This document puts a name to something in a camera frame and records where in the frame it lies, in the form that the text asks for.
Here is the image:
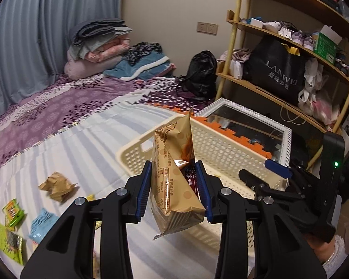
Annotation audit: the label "white plastic bags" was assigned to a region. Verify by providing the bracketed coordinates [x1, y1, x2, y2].
[298, 58, 329, 114]

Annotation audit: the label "pale green folded blanket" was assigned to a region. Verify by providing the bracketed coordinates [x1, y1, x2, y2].
[68, 39, 105, 59]

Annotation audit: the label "grey striped folded blanket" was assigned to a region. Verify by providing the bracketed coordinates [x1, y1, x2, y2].
[70, 19, 133, 45]

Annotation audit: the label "blue-grey curtain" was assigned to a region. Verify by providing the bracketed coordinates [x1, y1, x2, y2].
[0, 0, 128, 123]

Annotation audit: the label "white framed mirror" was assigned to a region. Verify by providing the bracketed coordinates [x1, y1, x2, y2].
[196, 98, 293, 166]

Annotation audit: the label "tan snack packet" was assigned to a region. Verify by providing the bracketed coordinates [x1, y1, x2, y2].
[38, 172, 78, 204]
[150, 108, 206, 240]

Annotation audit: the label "black backpack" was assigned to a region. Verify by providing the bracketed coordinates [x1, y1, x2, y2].
[177, 51, 218, 102]

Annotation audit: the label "leopard print cloth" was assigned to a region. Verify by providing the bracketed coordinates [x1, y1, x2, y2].
[124, 42, 163, 64]

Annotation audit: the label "green cardboard box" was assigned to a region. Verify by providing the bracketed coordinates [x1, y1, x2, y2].
[312, 25, 342, 61]

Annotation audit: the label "purple sneakers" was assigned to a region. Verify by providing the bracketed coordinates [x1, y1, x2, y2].
[291, 30, 315, 50]

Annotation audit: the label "orange foam mat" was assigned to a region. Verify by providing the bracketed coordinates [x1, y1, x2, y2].
[169, 107, 272, 157]

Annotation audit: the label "silver bracelet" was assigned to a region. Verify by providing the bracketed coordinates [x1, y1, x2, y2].
[322, 249, 337, 266]

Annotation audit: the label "blue snack packet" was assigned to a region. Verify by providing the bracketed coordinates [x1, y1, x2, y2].
[27, 208, 59, 243]

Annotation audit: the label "person's right forearm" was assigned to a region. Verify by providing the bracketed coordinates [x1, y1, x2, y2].
[307, 234, 346, 279]

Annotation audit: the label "pink folded quilt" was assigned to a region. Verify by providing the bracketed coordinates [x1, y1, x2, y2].
[84, 36, 131, 63]

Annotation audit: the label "green seaweed snack packet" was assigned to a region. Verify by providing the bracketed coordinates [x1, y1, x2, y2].
[0, 220, 27, 265]

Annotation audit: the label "cream perforated plastic basket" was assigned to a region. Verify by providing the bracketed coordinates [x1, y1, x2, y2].
[116, 115, 288, 256]

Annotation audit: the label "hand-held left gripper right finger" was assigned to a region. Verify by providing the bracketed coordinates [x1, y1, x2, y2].
[195, 160, 328, 279]

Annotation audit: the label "striped bedsheet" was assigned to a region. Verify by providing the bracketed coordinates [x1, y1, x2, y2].
[0, 102, 256, 279]

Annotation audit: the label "lilac folded quilt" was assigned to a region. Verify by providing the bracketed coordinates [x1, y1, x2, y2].
[64, 55, 125, 80]

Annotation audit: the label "black shopping bag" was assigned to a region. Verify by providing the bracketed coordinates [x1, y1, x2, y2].
[244, 35, 307, 105]

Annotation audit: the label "purple floral bedsheet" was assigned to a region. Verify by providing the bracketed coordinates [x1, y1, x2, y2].
[0, 73, 210, 178]

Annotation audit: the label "beige clothes bundle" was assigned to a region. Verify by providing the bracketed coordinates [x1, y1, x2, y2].
[218, 48, 252, 79]

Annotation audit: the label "green and orange snack packet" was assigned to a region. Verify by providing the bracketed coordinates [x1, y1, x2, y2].
[3, 198, 26, 228]

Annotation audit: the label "dark brown snack packet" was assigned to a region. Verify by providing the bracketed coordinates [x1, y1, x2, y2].
[179, 160, 202, 198]

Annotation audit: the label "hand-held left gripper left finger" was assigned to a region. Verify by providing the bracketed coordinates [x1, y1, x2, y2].
[20, 160, 152, 279]

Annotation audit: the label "blue garment with white trim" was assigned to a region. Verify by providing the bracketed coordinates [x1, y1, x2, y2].
[103, 54, 175, 82]

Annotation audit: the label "white sneaker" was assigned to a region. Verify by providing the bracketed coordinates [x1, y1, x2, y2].
[263, 21, 291, 34]

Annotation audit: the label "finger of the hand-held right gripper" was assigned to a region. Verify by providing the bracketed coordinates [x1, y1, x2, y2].
[238, 168, 282, 194]
[264, 159, 301, 181]

